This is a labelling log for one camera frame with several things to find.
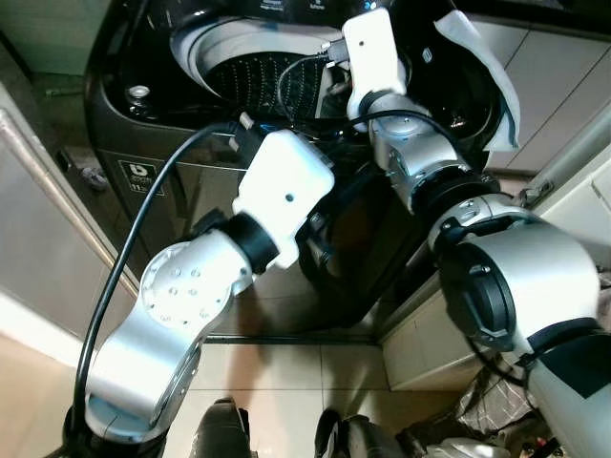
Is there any dark top-loading washing machine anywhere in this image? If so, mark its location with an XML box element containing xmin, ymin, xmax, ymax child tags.
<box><xmin>84</xmin><ymin>0</ymin><xmax>536</xmax><ymax>337</ymax></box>

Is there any black right robot leg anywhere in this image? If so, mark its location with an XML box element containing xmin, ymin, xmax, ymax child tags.
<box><xmin>313</xmin><ymin>407</ymin><xmax>404</xmax><ymax>458</ymax></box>

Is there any black robot leg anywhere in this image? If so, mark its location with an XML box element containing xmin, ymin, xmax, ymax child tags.
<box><xmin>313</xmin><ymin>407</ymin><xmax>404</xmax><ymax>458</ymax></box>
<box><xmin>189</xmin><ymin>398</ymin><xmax>252</xmax><ymax>458</ymax></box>

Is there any black left robot leg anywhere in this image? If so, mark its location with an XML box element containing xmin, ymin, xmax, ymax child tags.
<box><xmin>189</xmin><ymin>398</ymin><xmax>252</xmax><ymax>458</ymax></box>

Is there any white washer drum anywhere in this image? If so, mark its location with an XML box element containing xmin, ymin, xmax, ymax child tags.
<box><xmin>172</xmin><ymin>17</ymin><xmax>413</xmax><ymax>125</ymax></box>

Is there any white cloth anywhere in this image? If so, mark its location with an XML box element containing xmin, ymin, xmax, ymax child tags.
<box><xmin>434</xmin><ymin>10</ymin><xmax>522</xmax><ymax>151</ymax></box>

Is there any crumpled grey cloth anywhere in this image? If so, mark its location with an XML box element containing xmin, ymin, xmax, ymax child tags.
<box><xmin>447</xmin><ymin>367</ymin><xmax>537</xmax><ymax>458</ymax></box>

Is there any round silver washer cap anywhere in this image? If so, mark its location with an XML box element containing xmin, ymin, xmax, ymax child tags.
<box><xmin>126</xmin><ymin>84</ymin><xmax>154</xmax><ymax>106</ymax></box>

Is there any white door panel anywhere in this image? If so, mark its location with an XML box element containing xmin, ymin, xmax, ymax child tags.
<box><xmin>0</xmin><ymin>84</ymin><xmax>127</xmax><ymax>340</ymax></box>

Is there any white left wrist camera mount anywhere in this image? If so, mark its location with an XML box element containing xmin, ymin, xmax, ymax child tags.
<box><xmin>232</xmin><ymin>129</ymin><xmax>336</xmax><ymax>270</ymax></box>

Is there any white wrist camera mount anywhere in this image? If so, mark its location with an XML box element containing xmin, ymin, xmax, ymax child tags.
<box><xmin>341</xmin><ymin>8</ymin><xmax>412</xmax><ymax>121</ymax></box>
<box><xmin>232</xmin><ymin>129</ymin><xmax>336</xmax><ymax>270</ymax></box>

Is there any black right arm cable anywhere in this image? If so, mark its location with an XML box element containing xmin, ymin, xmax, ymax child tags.
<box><xmin>275</xmin><ymin>52</ymin><xmax>461</xmax><ymax>146</ymax></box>

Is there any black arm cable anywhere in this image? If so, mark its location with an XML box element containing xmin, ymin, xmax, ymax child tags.
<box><xmin>275</xmin><ymin>52</ymin><xmax>461</xmax><ymax>146</ymax></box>
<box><xmin>72</xmin><ymin>122</ymin><xmax>242</xmax><ymax>442</ymax></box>

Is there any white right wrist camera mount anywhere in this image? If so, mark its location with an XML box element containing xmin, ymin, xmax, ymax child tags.
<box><xmin>341</xmin><ymin>8</ymin><xmax>412</xmax><ymax>121</ymax></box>

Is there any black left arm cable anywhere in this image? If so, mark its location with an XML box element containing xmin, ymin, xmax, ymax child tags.
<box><xmin>72</xmin><ymin>122</ymin><xmax>242</xmax><ymax>442</ymax></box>

